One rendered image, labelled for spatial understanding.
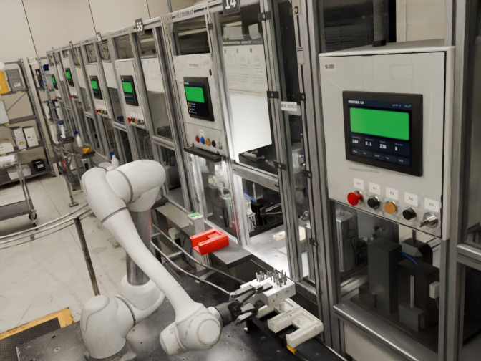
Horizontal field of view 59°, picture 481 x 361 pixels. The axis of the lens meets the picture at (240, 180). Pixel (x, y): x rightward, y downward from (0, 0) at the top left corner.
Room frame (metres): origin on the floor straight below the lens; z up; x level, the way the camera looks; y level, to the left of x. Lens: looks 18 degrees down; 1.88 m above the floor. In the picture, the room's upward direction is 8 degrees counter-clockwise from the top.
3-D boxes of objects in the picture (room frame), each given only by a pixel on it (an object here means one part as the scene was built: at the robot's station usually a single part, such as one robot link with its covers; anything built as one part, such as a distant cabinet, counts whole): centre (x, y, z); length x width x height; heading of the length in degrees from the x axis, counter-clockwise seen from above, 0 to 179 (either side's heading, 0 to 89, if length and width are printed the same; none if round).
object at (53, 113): (6.91, 2.63, 1.00); 1.30 x 0.51 x 2.00; 29
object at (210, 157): (2.07, 0.17, 1.37); 0.36 x 0.04 x 0.04; 29
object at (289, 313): (1.40, -0.07, 0.84); 0.36 x 0.14 x 0.10; 29
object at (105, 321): (1.52, 0.64, 0.85); 0.18 x 0.16 x 0.22; 141
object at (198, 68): (2.14, 0.05, 1.60); 0.42 x 0.29 x 0.46; 29
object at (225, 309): (1.31, 0.10, 0.96); 0.09 x 0.07 x 0.08; 120
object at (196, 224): (2.09, 0.26, 0.97); 0.08 x 0.08 x 0.12; 29
